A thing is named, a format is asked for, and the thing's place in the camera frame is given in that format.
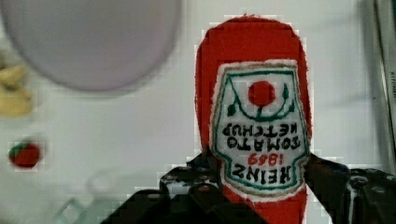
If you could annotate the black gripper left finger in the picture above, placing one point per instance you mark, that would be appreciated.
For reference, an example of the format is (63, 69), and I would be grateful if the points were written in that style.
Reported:
(189, 194)

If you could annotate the yellow banana toy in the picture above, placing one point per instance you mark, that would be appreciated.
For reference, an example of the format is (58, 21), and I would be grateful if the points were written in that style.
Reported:
(15, 100)

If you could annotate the silver toaster oven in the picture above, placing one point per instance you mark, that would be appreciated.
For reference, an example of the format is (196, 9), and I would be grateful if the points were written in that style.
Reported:
(384, 15)

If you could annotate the small red strawberry toy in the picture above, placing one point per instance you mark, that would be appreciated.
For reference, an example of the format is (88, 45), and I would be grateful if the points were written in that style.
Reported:
(24, 155)

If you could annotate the red plush ketchup bottle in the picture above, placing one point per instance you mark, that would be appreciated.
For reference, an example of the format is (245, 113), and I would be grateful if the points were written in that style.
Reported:
(253, 113)

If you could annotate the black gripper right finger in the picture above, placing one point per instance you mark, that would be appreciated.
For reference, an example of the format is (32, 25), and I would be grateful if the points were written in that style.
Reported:
(352, 196)

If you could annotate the grey round plate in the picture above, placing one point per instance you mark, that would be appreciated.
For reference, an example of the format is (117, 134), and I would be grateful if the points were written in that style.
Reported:
(92, 45)

